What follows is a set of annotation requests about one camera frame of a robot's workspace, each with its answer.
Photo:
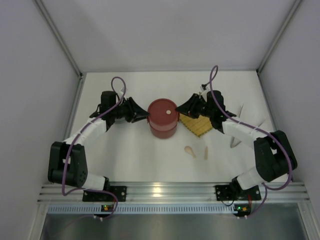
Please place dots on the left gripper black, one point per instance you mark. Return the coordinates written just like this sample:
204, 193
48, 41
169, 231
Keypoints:
129, 110

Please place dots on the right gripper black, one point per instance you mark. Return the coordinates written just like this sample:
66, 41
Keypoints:
195, 106

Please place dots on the dark red lid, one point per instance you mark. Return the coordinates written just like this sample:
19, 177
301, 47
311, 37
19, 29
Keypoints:
163, 112

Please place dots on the pink lunch box tier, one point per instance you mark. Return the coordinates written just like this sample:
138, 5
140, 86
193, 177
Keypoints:
163, 116

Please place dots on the beige spoon head piece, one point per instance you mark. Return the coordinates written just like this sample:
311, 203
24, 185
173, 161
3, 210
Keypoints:
189, 151

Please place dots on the beige spoon handle piece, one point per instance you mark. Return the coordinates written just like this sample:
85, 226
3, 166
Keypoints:
206, 153

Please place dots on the metal tongs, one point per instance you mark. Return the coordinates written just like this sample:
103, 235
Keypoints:
234, 141

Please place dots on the grey lunch box lid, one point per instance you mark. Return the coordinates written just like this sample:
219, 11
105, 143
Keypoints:
120, 121

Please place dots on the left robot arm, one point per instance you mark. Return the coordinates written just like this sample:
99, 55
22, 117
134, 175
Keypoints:
123, 142

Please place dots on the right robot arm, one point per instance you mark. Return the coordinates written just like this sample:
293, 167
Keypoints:
274, 160

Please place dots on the bamboo woven mat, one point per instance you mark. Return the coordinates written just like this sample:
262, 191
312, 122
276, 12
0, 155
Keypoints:
197, 126

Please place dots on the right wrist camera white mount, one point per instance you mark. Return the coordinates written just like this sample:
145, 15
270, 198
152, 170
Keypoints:
203, 89

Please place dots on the aluminium mounting rail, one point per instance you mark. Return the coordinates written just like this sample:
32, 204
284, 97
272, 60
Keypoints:
173, 192

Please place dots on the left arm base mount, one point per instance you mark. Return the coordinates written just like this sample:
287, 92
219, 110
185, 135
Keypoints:
119, 191

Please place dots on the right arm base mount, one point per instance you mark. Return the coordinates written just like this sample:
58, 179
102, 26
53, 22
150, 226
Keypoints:
224, 192

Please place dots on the perforated cable duct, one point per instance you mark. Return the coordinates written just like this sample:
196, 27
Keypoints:
125, 209

